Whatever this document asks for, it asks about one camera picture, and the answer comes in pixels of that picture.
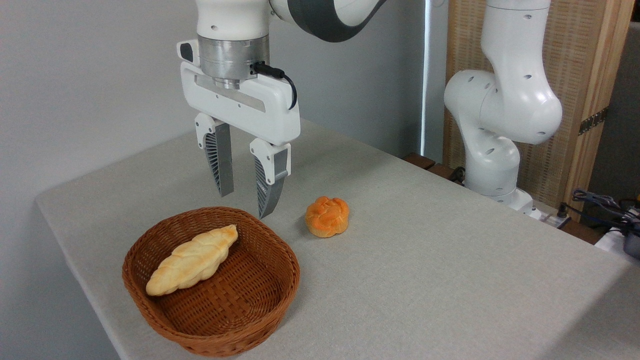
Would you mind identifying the metal screen hinge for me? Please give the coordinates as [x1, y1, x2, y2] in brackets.
[578, 106, 610, 136]

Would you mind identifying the dark grey plastic device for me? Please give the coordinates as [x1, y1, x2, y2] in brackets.
[622, 229, 640, 260]

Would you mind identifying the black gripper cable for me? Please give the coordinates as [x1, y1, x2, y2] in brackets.
[251, 61, 298, 111]

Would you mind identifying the brown woven wicker basket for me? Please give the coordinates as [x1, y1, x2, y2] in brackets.
[121, 206, 301, 358]

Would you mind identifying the round orange bread bun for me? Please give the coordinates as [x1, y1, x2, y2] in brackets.
[305, 196, 350, 239]

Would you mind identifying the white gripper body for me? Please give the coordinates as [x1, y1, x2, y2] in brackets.
[176, 39, 302, 147]

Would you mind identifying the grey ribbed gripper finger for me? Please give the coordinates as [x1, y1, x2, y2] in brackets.
[194, 113, 235, 198]
[249, 138, 291, 220]

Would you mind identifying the wooden folding screen panel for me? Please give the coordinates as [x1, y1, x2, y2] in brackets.
[442, 0, 636, 222]

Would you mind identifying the long pale braided bread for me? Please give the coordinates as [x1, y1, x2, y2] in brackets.
[145, 224, 239, 297]

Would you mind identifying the bundle of dark cables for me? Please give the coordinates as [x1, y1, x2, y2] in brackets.
[556, 188, 640, 236]

